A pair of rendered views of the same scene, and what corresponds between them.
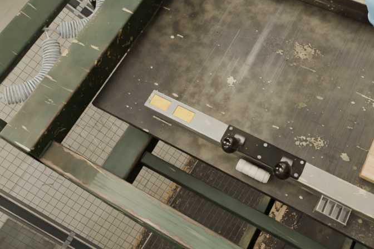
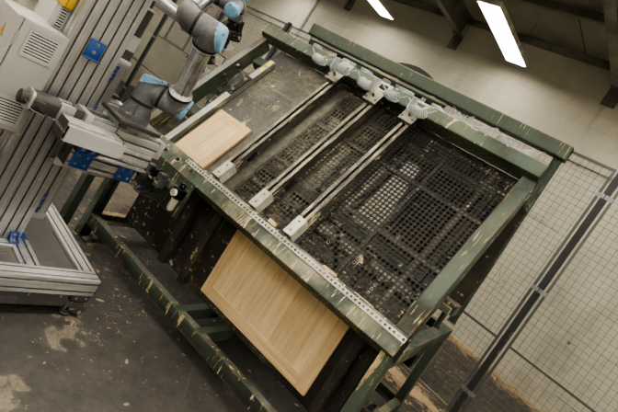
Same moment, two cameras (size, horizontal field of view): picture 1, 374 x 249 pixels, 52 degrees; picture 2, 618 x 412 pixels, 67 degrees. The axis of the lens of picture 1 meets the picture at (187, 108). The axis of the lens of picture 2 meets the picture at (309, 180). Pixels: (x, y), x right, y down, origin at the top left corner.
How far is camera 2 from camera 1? 3.11 m
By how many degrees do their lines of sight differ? 49
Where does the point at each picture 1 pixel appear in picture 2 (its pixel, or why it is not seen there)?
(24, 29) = (343, 44)
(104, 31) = (298, 45)
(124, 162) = (258, 61)
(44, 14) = (350, 51)
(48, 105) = (275, 33)
